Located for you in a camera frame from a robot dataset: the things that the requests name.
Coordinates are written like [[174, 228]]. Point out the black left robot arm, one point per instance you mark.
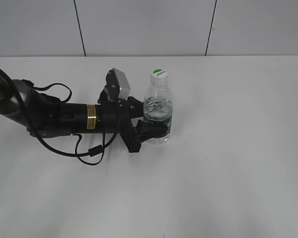
[[47, 116]]

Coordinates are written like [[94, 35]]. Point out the white green bottle cap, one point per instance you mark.
[[159, 77]]

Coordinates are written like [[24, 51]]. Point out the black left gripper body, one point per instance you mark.
[[114, 117]]

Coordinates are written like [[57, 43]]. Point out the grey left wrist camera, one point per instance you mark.
[[117, 85]]

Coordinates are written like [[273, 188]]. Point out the clear Cestbon water bottle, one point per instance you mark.
[[158, 109]]

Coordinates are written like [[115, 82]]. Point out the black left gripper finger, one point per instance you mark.
[[146, 131], [136, 107]]

